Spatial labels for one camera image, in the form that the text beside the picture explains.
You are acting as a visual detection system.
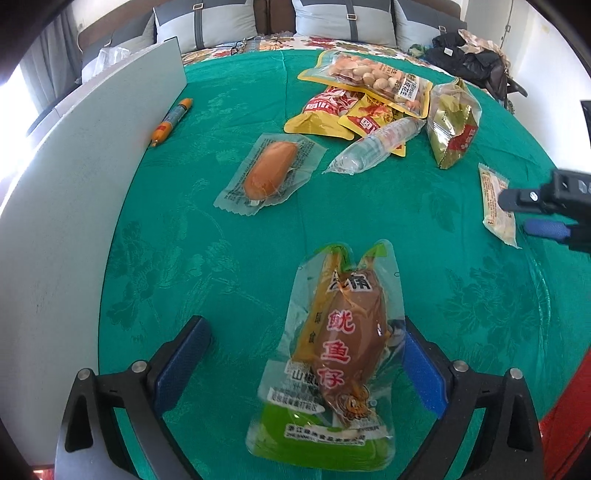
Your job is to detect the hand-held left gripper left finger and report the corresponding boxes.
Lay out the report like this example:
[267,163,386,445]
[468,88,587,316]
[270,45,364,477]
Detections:
[55,315,214,480]

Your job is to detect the floral bedsheet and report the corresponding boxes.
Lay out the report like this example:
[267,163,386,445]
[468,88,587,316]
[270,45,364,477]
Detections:
[180,33,509,70]

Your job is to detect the white plastic bag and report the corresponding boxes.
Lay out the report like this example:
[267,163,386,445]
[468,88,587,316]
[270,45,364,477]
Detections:
[95,45,132,77]

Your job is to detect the clear cracker tube packet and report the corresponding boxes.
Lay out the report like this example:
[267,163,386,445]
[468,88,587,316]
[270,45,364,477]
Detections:
[322,116,428,175]

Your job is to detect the clear bag of nuts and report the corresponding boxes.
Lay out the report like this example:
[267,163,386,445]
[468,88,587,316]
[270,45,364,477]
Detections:
[297,50,434,116]

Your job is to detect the red cloth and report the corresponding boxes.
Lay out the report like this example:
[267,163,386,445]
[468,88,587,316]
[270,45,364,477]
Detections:
[538,401,591,480]

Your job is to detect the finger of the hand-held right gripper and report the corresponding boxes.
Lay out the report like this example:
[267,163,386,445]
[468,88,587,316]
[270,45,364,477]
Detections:
[499,186,555,215]
[524,219,578,244]

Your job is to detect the orange marker pen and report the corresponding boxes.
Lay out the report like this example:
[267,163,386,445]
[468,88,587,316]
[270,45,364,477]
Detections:
[152,98,192,148]

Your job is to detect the clear bread roll packet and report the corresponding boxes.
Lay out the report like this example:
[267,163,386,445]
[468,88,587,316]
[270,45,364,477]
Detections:
[213,133,327,217]

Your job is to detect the gold green snack packet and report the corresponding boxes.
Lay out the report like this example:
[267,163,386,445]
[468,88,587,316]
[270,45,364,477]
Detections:
[426,78,483,171]

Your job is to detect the white board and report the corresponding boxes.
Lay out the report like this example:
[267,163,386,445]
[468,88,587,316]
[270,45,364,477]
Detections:
[0,37,188,467]

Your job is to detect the grey curtain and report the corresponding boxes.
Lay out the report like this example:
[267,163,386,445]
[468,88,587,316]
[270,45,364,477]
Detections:
[18,0,88,93]

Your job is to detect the black bag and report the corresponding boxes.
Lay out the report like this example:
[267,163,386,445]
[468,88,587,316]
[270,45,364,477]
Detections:
[425,32,509,100]

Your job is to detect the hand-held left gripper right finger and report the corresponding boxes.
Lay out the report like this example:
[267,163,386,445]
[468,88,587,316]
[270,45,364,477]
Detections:
[399,315,546,480]

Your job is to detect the cream snack bar packet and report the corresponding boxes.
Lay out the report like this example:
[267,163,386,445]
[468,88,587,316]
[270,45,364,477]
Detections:
[478,164,520,249]

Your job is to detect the dark brown bag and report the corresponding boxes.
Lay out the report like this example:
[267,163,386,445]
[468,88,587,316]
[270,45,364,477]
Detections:
[480,55,529,112]

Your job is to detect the clear green squid snack packet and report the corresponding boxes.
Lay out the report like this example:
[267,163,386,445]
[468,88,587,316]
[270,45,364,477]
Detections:
[246,239,406,472]

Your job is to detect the yellow red snack packet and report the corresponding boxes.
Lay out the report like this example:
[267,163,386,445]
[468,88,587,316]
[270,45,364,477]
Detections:
[284,87,365,139]

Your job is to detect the beige patterned cloth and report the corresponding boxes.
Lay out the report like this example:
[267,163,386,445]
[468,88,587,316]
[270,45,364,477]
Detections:
[457,28,506,65]

